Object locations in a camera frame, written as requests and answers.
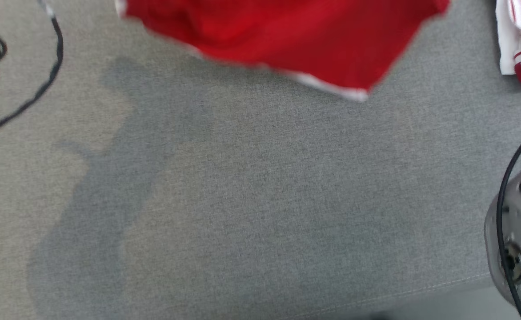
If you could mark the red shirt with white sleeves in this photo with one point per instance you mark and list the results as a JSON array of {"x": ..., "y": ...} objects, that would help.
[{"x": 507, "y": 49}]

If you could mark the red shorts with white trim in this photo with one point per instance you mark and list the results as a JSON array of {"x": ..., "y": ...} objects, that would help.
[{"x": 287, "y": 35}]

